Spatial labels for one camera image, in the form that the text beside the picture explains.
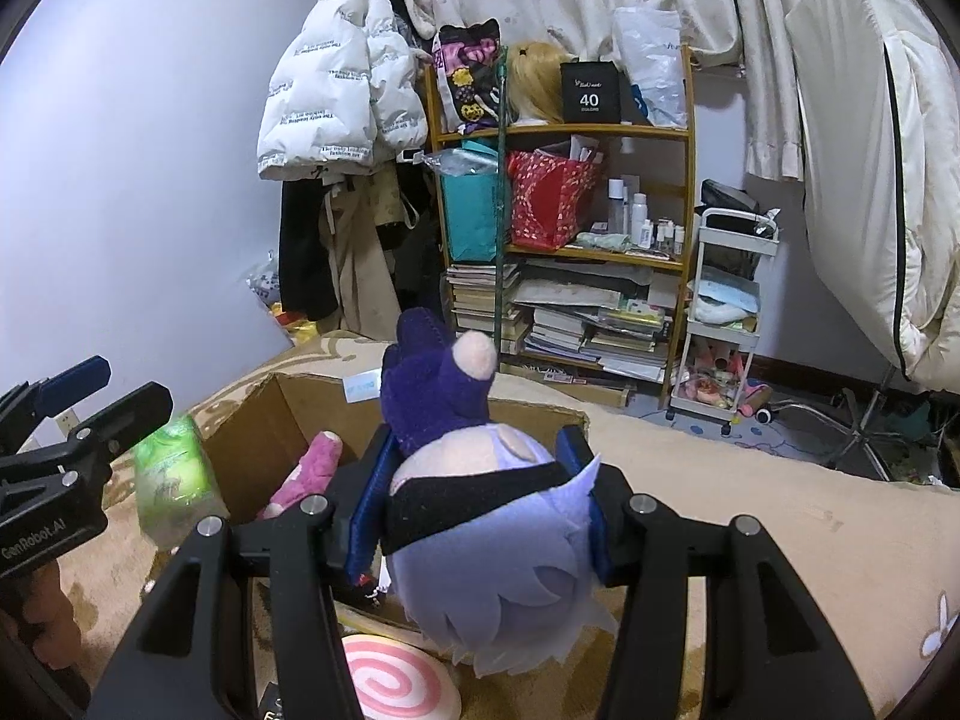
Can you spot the green tissue pack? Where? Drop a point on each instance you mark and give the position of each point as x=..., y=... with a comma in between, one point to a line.
x=175, y=485

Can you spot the pink swirl roll plush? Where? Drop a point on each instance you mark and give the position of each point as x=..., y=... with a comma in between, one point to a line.
x=394, y=681

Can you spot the white rolling cart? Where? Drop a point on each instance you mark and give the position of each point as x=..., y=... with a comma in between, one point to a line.
x=722, y=319

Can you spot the person's left hand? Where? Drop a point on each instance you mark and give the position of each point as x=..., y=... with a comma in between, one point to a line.
x=44, y=604

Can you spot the wooden bookshelf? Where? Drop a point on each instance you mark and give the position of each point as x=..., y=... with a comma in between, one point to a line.
x=677, y=260

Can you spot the cream hanging coat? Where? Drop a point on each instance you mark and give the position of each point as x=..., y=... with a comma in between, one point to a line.
x=878, y=98

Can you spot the white-haired purple plush doll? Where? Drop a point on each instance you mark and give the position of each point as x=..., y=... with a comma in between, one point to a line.
x=487, y=534

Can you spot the cardboard box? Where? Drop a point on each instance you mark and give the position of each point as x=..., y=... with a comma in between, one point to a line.
x=262, y=439

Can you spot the black box with 40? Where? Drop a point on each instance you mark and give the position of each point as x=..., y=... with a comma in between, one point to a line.
x=590, y=92

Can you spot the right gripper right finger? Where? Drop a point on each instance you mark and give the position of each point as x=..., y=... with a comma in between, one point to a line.
x=769, y=651

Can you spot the red patterned bag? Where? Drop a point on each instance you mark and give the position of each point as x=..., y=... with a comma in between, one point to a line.
x=549, y=197

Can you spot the blonde wig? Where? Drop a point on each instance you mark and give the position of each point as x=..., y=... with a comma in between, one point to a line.
x=535, y=88

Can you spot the black Face tissue pack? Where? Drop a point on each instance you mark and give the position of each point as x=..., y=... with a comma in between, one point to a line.
x=270, y=705

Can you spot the stack of books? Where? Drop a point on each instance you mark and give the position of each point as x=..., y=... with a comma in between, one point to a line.
x=473, y=295

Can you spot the white puffer jacket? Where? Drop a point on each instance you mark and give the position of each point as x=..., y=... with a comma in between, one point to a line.
x=342, y=99

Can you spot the black pink printed bag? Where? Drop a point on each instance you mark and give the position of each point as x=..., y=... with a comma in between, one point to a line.
x=466, y=63

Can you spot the pink and white plush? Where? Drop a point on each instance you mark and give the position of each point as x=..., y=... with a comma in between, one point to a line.
x=310, y=477

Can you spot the beige hanging trousers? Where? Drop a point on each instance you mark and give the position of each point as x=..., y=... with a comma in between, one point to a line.
x=352, y=211

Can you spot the teal bag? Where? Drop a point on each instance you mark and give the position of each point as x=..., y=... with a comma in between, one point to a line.
x=469, y=203

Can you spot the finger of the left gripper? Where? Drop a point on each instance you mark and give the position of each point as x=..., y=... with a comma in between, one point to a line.
x=59, y=393
x=121, y=425

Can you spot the clear plastic bag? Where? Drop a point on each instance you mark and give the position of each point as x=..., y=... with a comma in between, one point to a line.
x=649, y=43

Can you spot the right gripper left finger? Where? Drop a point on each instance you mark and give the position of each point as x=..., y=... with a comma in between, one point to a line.
x=189, y=653

